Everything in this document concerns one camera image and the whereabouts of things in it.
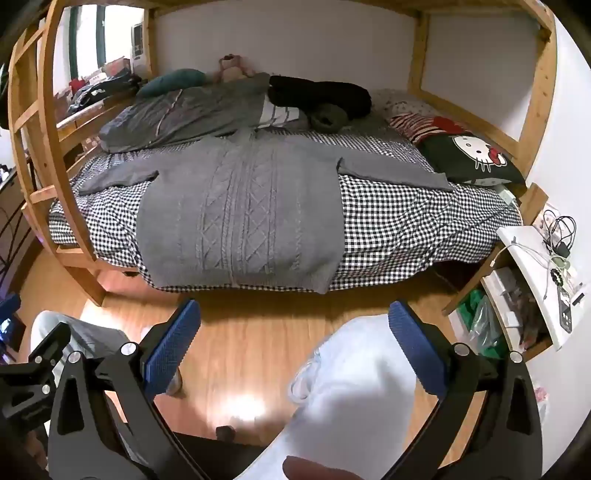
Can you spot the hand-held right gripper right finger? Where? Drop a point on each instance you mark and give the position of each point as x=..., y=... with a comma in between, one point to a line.
x=415, y=353

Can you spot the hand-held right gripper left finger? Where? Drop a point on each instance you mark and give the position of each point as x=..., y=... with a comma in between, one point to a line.
x=173, y=350

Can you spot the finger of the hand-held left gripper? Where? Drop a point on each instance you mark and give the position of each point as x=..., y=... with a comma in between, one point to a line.
x=50, y=344

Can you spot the black clothes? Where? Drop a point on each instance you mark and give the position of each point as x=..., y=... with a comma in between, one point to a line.
x=323, y=94

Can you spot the person's right hand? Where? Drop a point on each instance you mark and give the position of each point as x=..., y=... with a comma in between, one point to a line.
x=314, y=468

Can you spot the person's left leg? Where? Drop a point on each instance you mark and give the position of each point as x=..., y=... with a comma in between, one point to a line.
x=87, y=330

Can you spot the person's leg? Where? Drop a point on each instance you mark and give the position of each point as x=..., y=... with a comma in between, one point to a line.
x=87, y=330
x=351, y=397

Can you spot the green plastic bag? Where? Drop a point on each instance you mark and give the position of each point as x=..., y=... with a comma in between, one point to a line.
x=480, y=318

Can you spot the person's right leg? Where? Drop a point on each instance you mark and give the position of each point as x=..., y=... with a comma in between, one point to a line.
x=351, y=397

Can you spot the white boxes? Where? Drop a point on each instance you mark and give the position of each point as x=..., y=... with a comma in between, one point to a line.
x=505, y=295

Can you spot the dark wooden desk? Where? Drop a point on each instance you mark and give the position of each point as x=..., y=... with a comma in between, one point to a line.
x=14, y=221

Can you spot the clear plastic bag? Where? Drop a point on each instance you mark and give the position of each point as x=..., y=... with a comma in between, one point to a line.
x=540, y=399

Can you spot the black and white checkered bedsheet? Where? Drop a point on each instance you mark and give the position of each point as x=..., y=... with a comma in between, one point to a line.
x=392, y=221

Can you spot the white bedside shelf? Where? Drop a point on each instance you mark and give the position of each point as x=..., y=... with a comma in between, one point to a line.
x=531, y=258

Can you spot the black cartoon cat pillow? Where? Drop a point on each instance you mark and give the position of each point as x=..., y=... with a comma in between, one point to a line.
x=471, y=157

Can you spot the red striped pillow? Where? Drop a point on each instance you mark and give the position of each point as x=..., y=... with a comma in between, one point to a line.
x=418, y=125

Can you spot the grey duvet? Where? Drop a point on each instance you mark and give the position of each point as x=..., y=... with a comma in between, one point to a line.
x=184, y=115

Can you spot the wooden desk with clutter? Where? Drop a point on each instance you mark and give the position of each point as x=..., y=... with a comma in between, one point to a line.
x=97, y=99

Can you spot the floral pillow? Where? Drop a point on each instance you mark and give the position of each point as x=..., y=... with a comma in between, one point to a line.
x=401, y=102

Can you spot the olive green cloth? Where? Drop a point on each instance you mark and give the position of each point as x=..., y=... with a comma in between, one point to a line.
x=327, y=117

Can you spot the white striped cloth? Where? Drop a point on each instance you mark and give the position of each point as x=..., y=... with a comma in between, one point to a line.
x=277, y=115

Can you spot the teal pillow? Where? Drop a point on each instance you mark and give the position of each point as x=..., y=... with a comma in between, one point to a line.
x=173, y=81

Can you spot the pink plush toy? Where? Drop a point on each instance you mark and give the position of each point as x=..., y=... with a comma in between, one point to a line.
x=233, y=68

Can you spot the wooden bunk bed frame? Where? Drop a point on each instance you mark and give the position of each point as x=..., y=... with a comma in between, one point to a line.
x=51, y=138

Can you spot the white wall appliance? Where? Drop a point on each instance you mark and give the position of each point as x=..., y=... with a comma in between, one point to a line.
x=137, y=40

